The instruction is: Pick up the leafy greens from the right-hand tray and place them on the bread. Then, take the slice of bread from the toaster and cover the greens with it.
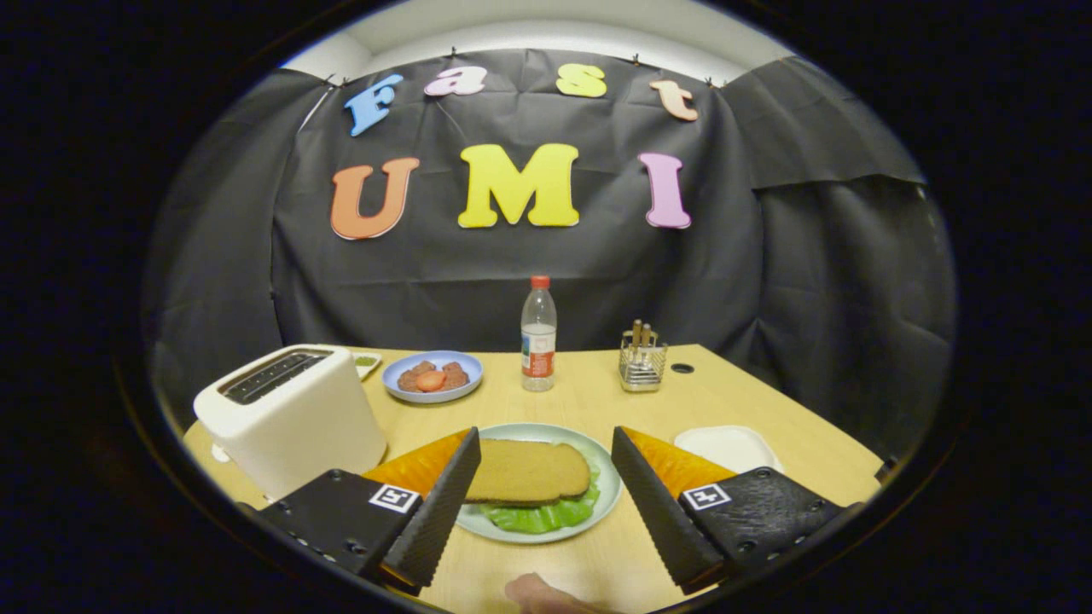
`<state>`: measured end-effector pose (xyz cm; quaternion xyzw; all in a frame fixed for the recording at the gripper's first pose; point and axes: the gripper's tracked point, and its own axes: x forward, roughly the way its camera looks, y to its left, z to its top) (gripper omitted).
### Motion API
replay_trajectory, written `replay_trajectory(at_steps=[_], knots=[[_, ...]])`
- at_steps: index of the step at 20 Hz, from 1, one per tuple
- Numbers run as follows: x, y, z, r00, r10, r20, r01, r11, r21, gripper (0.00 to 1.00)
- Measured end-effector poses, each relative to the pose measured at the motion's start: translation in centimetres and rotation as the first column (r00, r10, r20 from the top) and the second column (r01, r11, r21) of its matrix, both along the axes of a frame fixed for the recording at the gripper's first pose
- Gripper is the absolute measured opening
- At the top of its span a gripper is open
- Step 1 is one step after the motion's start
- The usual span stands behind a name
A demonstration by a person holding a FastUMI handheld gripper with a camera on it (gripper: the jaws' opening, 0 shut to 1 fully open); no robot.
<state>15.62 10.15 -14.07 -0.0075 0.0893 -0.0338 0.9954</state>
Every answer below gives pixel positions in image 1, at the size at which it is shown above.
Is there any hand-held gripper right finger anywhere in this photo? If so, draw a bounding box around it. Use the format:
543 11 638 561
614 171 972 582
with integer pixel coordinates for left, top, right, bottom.
610 426 845 595

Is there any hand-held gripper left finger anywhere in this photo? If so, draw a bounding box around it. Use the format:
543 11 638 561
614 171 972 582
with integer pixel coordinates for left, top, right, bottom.
256 426 483 596

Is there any green lettuce leaf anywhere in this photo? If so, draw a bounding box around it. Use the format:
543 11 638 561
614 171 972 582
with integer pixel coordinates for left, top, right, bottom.
478 465 601 535

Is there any brown toast slice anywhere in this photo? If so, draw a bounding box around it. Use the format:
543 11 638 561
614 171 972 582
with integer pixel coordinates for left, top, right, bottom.
465 438 591 506

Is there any small white square plate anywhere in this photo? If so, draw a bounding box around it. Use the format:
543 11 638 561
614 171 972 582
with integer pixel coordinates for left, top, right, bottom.
674 426 784 475

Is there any blue plate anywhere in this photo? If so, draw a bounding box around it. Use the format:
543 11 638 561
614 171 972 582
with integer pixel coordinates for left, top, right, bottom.
382 350 484 403

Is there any pale green plate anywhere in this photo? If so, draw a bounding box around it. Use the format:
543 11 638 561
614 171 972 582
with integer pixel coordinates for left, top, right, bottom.
455 423 623 544

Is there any white toaster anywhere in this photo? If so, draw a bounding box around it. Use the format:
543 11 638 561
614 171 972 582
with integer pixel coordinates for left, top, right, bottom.
194 345 387 501

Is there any clear red-capped water bottle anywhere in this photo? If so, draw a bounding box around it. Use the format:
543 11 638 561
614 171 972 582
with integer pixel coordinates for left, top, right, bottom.
521 275 557 392

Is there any black backdrop cloth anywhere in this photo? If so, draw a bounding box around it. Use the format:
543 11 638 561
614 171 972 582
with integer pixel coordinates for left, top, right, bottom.
141 47 956 461

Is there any metal wire utensil holder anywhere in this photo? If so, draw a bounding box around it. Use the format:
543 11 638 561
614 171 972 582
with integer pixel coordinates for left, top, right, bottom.
619 328 669 392

